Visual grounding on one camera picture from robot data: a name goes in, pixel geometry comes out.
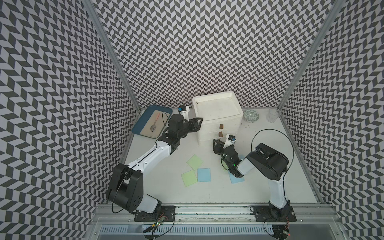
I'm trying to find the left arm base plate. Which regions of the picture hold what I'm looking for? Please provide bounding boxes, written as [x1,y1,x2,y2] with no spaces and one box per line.
[134,205,176,223]

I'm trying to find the white drawer cabinet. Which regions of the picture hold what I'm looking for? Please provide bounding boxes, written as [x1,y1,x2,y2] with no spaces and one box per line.
[192,91,244,146]

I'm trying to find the green sticky note lower left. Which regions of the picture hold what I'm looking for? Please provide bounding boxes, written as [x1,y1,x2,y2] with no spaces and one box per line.
[181,170,198,187]

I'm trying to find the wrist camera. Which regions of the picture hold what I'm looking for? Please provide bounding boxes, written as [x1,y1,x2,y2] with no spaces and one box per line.
[224,134,236,148]
[178,105,190,121]

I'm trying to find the green patterned small dish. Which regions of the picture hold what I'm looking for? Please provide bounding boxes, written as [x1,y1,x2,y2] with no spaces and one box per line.
[243,109,260,123]

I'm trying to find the clear glass cup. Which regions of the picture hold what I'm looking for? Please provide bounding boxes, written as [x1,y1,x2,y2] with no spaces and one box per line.
[266,108,281,123]

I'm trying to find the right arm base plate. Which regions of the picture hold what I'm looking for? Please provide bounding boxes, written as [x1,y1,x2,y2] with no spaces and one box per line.
[250,205,297,223]

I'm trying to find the aluminium front rail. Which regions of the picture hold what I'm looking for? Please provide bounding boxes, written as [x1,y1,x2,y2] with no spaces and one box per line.
[90,203,342,225]

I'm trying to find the blue tray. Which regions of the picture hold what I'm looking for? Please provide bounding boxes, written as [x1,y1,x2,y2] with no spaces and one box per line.
[132,105,173,139]

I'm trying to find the pink handled spoon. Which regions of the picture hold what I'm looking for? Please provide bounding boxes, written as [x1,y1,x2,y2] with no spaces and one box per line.
[150,113,160,133]

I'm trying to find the beige tray liner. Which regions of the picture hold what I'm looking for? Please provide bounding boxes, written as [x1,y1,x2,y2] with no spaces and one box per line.
[140,110,170,139]

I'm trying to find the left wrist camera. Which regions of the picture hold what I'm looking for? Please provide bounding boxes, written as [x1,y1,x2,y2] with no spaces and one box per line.
[178,105,190,121]

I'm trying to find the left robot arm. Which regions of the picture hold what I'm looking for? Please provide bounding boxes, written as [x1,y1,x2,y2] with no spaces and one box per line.
[106,114,203,216]

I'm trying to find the green sticky note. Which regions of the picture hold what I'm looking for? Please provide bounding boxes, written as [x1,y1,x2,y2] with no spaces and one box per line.
[187,155,203,171]
[181,170,198,187]

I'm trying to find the blue sticky note left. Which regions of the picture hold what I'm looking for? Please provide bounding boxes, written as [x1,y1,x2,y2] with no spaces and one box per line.
[197,168,212,183]

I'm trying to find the blue sticky note lower right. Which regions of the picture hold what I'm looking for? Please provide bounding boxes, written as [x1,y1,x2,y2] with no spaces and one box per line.
[229,172,245,184]

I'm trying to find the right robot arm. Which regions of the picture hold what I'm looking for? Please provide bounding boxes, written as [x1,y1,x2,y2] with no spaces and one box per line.
[213,139,292,221]

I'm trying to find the green sticky note upper left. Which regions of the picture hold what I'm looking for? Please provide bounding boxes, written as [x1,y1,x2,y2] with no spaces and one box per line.
[187,155,203,171]

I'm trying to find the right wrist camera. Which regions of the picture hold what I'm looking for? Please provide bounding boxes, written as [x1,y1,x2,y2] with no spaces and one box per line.
[224,134,236,148]

